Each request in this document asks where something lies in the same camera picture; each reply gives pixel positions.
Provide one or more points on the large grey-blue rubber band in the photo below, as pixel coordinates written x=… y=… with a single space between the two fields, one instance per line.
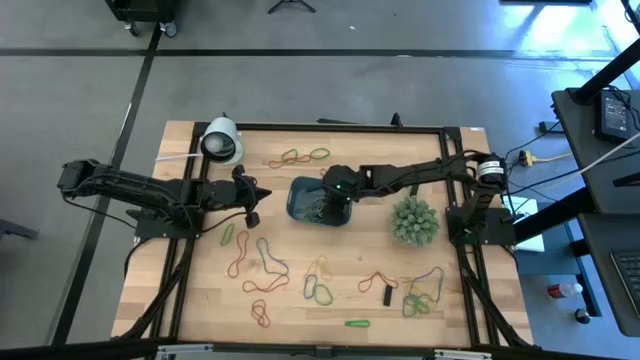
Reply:
x=443 y=282

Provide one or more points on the small black bottle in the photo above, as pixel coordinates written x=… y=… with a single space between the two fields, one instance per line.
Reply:
x=582 y=316

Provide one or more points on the black tripod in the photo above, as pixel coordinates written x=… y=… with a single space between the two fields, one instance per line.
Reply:
x=291 y=4

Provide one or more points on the black keyboard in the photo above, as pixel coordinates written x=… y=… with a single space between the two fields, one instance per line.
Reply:
x=627 y=272

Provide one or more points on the teal plastic bin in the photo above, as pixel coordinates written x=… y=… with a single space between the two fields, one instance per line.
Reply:
x=300 y=192

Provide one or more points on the black rig crossbeam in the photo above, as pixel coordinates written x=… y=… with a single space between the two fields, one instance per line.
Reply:
x=75 y=350

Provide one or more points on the black desk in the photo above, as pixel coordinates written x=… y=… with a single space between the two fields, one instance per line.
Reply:
x=590 y=150
x=600 y=280

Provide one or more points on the black diagonal pole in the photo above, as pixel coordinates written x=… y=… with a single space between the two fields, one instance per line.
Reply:
x=607 y=75

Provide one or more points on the grey chair base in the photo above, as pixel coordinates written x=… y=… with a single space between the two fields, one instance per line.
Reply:
x=15 y=230

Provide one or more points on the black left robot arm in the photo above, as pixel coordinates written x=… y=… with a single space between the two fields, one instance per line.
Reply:
x=125 y=185

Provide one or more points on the yellow rubber band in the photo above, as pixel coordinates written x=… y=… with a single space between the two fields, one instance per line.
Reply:
x=317 y=270
x=312 y=210

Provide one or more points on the blue rubber band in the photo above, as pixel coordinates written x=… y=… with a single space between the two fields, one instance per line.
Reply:
x=304 y=287

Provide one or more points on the white cylindrical camera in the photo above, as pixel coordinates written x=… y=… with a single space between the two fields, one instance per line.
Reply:
x=230 y=132

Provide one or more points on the teal rubber band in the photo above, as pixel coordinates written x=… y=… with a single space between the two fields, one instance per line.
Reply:
x=272 y=261
x=306 y=204

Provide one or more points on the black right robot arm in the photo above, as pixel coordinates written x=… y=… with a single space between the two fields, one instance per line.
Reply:
x=425 y=173

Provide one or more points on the yellow power plug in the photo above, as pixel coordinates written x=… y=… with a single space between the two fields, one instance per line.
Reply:
x=525 y=160

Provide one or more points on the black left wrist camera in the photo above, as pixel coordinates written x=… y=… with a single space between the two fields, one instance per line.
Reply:
x=252 y=220

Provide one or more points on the green artificial succulent plant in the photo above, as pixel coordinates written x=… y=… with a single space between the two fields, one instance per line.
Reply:
x=415 y=221

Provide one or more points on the black wheeled cart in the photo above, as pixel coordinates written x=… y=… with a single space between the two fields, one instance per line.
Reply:
x=140 y=10

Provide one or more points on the white box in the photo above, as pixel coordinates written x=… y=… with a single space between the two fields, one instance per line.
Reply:
x=532 y=243

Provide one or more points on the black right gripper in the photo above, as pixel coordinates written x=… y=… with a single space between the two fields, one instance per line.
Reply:
x=342 y=180

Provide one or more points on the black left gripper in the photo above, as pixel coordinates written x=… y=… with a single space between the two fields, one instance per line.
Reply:
x=225 y=194

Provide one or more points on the black power supply box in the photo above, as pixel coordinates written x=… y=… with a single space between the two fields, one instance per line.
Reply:
x=612 y=117

